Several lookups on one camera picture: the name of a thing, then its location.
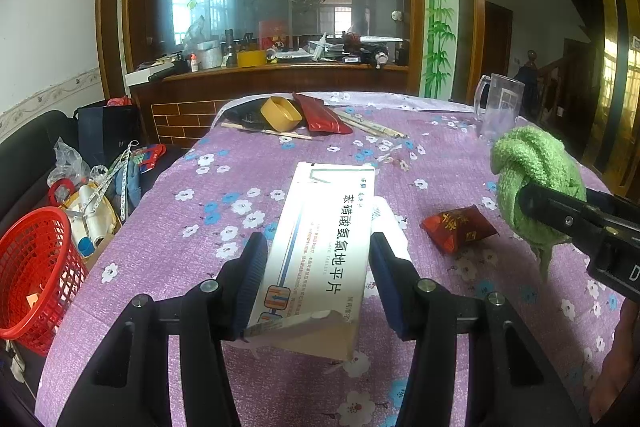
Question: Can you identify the small red snack wrapper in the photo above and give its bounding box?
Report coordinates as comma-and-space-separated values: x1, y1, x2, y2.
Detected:
421, 205, 497, 256

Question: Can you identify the dark red packet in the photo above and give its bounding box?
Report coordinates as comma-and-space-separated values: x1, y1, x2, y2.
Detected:
293, 93, 352, 134

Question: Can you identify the navy shopping bag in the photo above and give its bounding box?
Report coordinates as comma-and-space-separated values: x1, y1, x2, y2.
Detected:
74, 101, 141, 167

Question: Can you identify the red plastic waste basket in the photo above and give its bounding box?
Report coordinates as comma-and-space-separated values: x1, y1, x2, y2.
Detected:
1, 206, 87, 357

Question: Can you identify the wooden brick-pattern counter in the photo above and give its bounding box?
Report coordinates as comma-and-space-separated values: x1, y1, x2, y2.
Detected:
131, 63, 419, 148

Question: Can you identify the clear plastic pitcher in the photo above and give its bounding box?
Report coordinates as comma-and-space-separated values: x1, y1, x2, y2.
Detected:
473, 74, 525, 142

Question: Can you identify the clear crumpled plastic bag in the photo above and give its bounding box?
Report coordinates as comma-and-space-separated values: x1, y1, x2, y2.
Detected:
47, 138, 90, 187

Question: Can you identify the green knitted cloth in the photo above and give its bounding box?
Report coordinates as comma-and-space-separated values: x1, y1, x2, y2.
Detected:
490, 126, 587, 279

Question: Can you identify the yellow tape roll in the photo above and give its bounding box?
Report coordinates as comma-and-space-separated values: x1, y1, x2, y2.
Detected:
260, 96, 303, 132

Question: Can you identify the black leather sofa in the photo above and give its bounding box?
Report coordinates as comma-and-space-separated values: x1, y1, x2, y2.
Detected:
0, 110, 78, 234

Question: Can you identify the person's right hand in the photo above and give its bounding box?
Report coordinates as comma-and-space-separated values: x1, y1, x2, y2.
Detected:
589, 299, 639, 423

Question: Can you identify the yellow tray with rolls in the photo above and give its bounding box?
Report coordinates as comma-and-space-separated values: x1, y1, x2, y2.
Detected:
62, 183, 120, 258

